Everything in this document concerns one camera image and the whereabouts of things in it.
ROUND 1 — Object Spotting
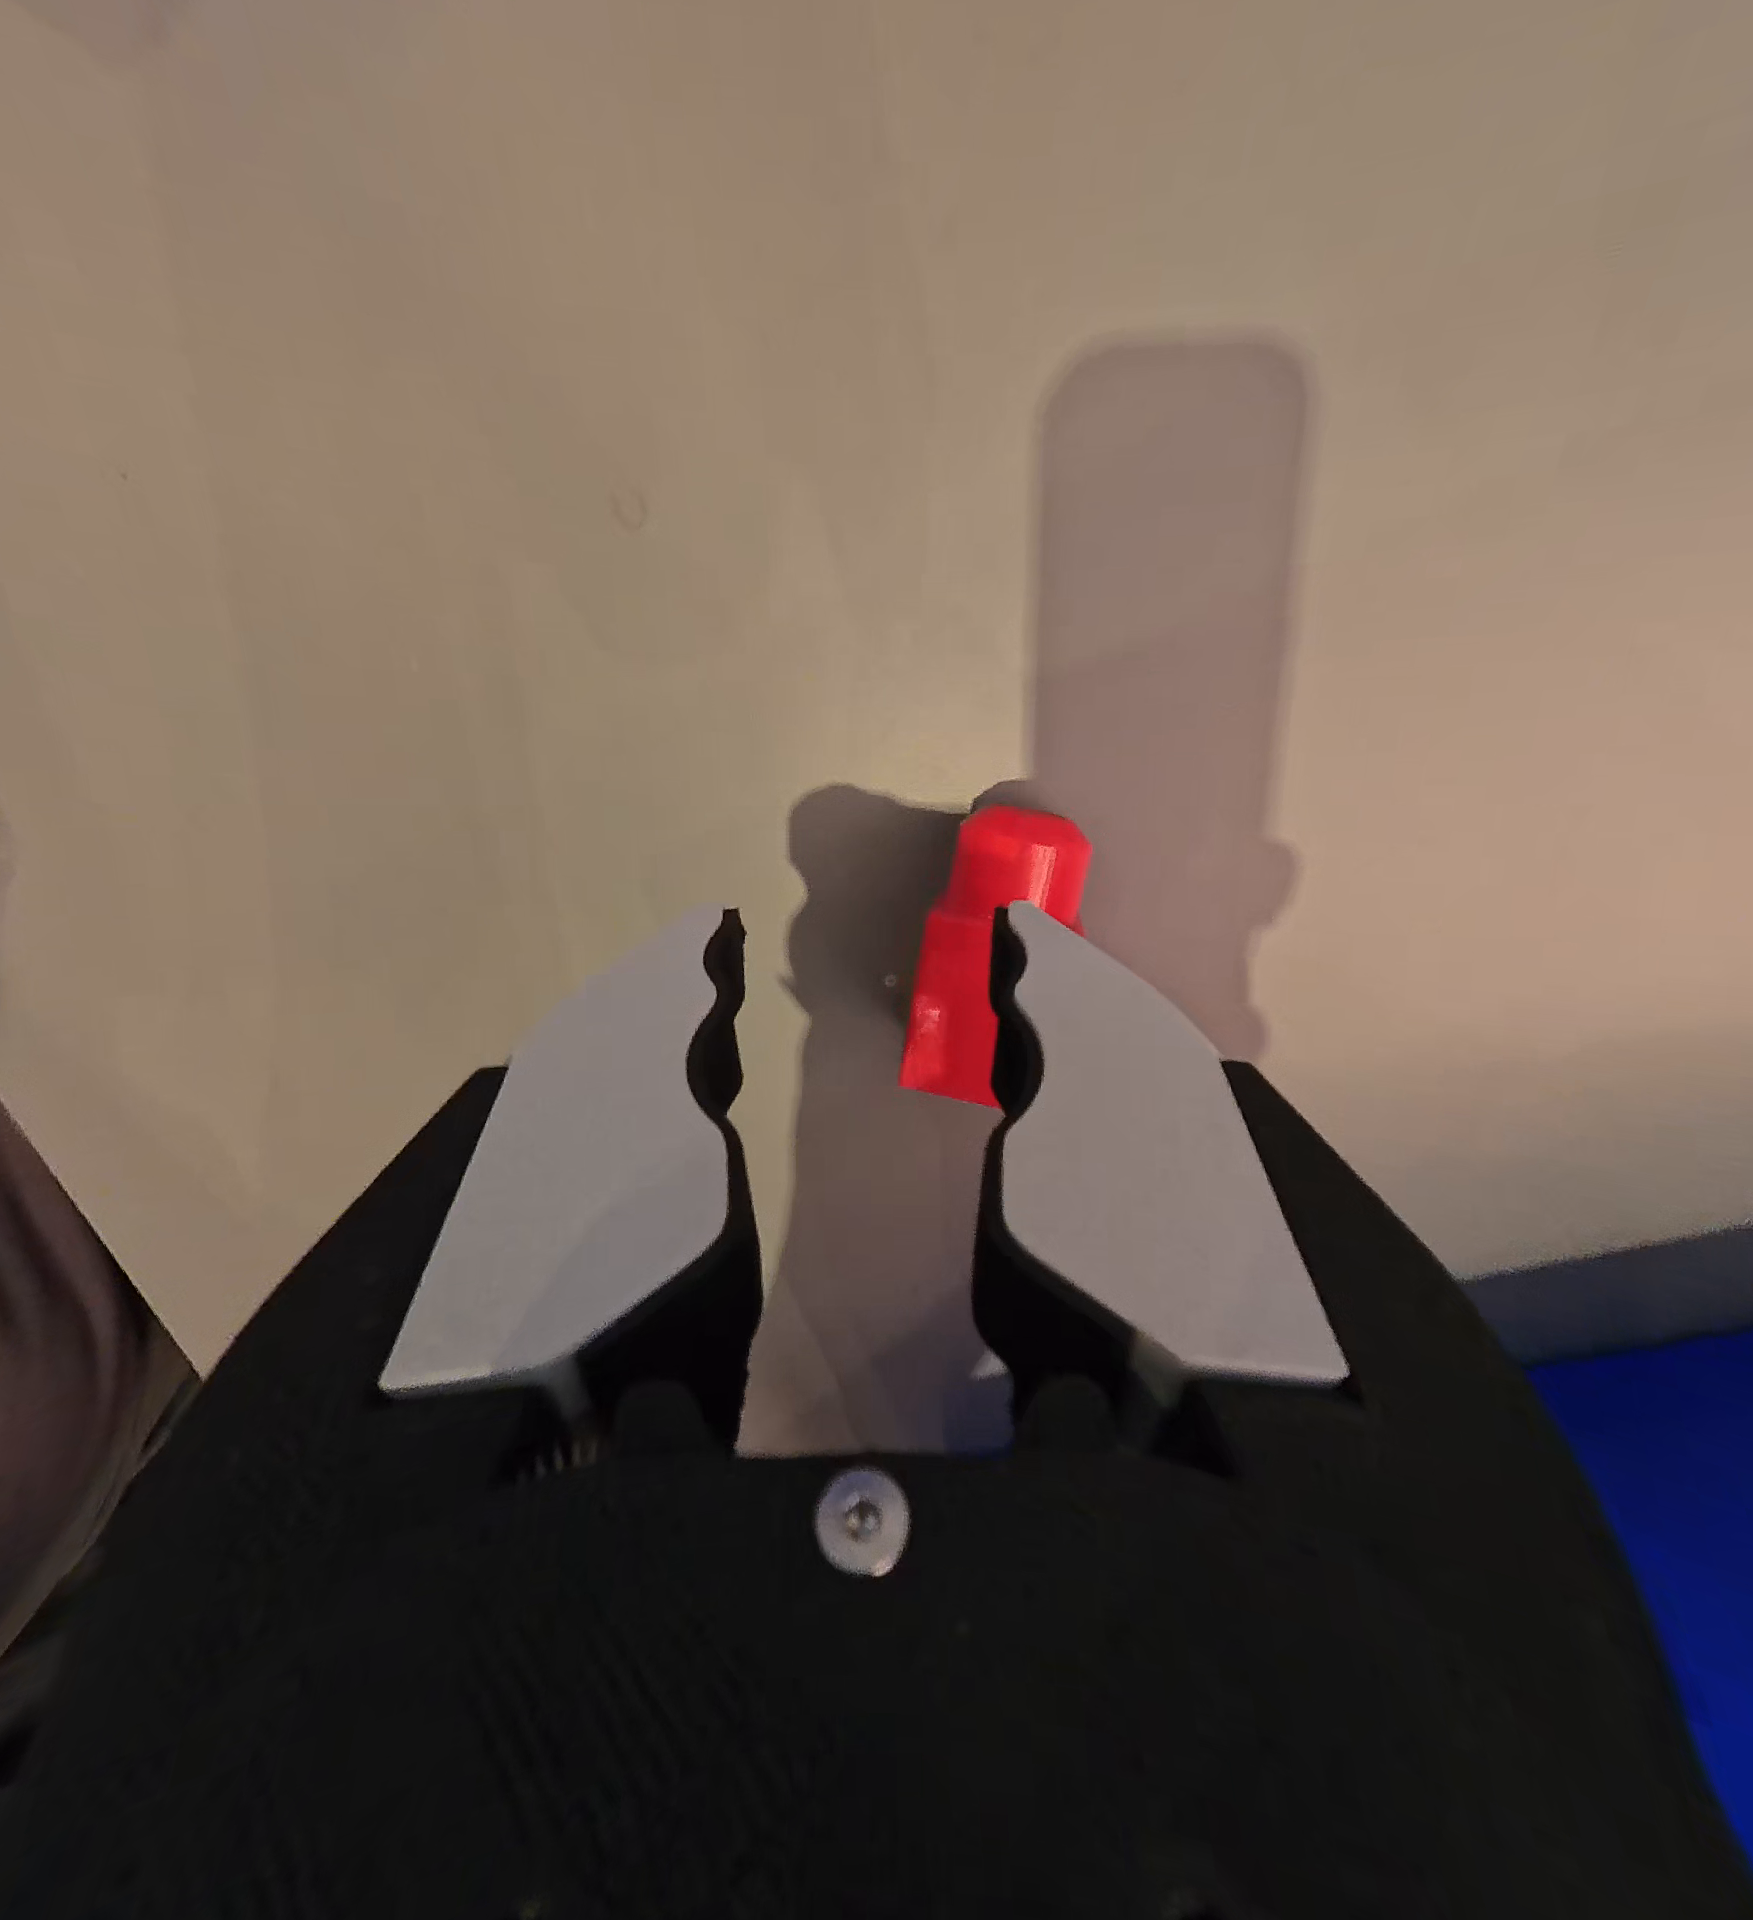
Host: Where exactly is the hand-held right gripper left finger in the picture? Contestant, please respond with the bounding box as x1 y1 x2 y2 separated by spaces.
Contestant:
380 905 760 1397

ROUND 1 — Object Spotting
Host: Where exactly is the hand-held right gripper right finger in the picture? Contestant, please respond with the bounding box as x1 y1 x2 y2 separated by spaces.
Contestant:
972 898 1348 1384

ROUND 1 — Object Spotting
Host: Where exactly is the red one-stud block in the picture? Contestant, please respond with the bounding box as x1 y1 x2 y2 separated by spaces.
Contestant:
900 804 1093 1111

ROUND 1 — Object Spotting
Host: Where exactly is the plain blue object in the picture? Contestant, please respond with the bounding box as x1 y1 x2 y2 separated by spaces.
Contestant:
1460 1218 1753 1920

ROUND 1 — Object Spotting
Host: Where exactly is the person's brown shirt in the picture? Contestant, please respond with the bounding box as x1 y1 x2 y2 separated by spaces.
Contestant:
0 720 201 1785

